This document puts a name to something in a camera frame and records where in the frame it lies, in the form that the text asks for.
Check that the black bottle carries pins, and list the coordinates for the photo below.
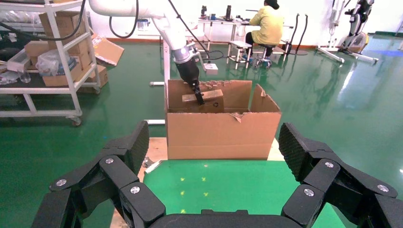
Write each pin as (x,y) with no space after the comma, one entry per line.
(228,12)

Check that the clear glass jar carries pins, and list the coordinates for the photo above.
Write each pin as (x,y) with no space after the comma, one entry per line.
(25,77)

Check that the clear plastic bag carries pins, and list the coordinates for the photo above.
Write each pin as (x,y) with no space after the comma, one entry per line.
(50,63)

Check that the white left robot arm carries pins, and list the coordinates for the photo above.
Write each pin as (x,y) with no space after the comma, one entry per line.
(170,28)

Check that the small taped cardboard box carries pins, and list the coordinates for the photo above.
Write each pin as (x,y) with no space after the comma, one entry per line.
(214,102)

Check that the black desk device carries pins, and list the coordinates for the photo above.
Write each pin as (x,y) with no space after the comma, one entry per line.
(204,11)

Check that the long brown cardboard box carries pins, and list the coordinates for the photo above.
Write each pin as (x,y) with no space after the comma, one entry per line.
(59,80)

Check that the white tube table frame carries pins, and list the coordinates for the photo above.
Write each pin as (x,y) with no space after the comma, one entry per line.
(167,69)

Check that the clear plastic wrapping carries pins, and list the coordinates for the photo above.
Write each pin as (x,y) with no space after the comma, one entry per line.
(19,16)

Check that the flat white box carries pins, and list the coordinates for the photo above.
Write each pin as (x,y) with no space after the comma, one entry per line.
(19,61)

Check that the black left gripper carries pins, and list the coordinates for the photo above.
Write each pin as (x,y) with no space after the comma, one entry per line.
(189,72)

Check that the black wheeled stool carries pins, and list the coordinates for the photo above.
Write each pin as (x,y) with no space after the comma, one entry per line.
(264,58)

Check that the brown cardboard floor box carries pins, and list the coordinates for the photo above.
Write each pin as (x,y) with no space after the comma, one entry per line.
(100,78)

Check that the green table mat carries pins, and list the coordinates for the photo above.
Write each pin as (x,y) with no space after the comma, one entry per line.
(239,188)

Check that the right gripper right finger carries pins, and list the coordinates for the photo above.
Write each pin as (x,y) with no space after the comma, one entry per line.
(346,188)

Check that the flattened cardboard sheet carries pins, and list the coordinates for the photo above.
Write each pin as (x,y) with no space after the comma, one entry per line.
(108,52)

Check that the small brown cardboard box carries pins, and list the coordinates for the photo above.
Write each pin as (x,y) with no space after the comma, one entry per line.
(36,48)

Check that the white wheeled shelf cart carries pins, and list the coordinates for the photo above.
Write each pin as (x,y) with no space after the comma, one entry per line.
(37,91)

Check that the white tube frame desk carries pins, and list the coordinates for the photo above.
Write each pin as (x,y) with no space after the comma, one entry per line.
(220,22)

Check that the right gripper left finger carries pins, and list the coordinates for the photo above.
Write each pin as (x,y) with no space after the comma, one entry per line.
(104,185)

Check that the white plastic bucket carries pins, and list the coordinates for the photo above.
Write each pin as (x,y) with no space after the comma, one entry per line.
(143,25)

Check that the white exercise machine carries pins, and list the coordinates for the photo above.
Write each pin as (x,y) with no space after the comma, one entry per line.
(354,41)

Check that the metal table clamp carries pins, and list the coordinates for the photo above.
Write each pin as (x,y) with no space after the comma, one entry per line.
(152,165)

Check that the large open cardboard carton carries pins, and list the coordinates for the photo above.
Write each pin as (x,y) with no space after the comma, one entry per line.
(220,135)

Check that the small white tube stand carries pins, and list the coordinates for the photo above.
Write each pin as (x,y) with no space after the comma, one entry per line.
(239,44)

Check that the person in yellow jacket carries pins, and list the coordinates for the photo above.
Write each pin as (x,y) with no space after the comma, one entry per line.
(267,26)

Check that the large brown cardboard box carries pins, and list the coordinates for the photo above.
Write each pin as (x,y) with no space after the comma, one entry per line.
(67,22)

